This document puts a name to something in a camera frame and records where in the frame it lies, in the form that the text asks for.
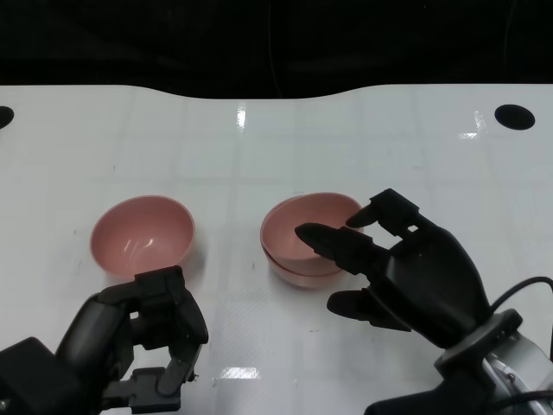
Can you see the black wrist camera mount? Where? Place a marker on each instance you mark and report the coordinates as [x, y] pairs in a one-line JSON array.
[[30, 380], [415, 400]]

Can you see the pink plastic bowl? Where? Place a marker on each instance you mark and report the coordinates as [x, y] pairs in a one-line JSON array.
[[285, 238], [142, 231], [302, 281]]

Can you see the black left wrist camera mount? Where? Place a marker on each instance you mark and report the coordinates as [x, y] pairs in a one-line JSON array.
[[30, 380]]

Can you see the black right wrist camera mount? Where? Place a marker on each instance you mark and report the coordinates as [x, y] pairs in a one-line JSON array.
[[415, 400]]

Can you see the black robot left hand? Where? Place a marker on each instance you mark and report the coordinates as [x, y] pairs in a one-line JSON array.
[[97, 328]]

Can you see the black backdrop cloth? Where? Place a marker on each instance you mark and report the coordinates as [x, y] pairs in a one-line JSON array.
[[173, 39]]

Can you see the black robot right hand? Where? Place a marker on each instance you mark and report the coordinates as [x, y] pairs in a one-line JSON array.
[[427, 276]]

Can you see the black round table grommet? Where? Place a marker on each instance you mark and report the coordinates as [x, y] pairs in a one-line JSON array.
[[5, 116], [514, 116]]

